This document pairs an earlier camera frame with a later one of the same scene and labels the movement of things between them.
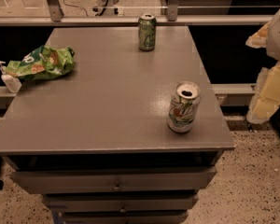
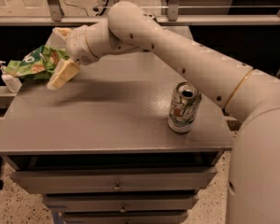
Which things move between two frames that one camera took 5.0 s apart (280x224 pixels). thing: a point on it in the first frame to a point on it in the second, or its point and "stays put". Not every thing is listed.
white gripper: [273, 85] to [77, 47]
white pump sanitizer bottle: [12, 82] stays put
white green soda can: [183, 106] stays put
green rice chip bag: [42, 63] stays put
